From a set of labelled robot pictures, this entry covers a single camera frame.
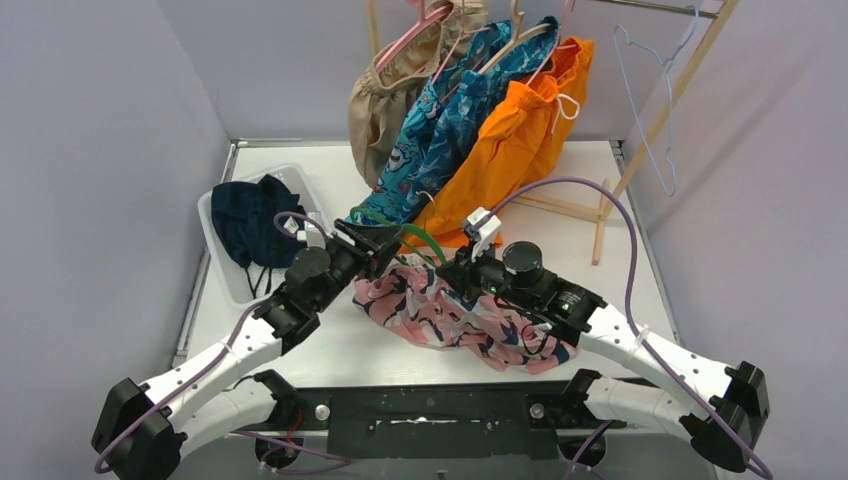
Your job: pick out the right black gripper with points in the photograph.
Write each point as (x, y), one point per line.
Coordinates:
(461, 273)

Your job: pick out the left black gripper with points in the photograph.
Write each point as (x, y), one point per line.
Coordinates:
(365, 248)

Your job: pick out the beige shorts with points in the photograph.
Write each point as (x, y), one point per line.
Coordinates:
(380, 101)

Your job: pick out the dark blue whale shorts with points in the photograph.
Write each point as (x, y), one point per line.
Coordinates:
(439, 131)

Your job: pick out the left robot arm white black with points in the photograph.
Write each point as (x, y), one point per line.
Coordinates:
(146, 429)

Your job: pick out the orange shorts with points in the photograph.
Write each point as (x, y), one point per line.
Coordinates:
(520, 141)

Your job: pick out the light blue shark shorts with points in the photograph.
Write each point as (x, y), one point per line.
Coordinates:
(394, 110)

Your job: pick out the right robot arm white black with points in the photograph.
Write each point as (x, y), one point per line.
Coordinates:
(718, 408)

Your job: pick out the pink shark print shorts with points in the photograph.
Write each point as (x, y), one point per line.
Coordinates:
(410, 300)

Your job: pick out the green plastic hanger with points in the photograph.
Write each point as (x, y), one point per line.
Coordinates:
(408, 229)

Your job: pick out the light blue wire hanger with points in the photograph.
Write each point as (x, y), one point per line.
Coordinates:
(653, 134)

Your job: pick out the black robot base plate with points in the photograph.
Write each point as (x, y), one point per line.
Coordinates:
(447, 421)

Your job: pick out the thin pink hanger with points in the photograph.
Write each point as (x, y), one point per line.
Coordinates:
(464, 21)

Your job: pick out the pink plastic hanger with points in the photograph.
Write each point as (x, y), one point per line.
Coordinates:
(424, 19)

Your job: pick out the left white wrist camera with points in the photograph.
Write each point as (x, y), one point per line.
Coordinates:
(311, 235)

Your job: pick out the wooden hanger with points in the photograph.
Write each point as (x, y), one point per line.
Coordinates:
(518, 36)

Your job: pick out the navy blue shorts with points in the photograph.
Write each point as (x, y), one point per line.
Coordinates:
(255, 222)

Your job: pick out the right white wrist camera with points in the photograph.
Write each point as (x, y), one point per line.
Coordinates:
(481, 226)

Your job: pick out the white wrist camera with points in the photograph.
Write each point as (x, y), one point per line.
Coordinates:
(481, 226)
(311, 235)

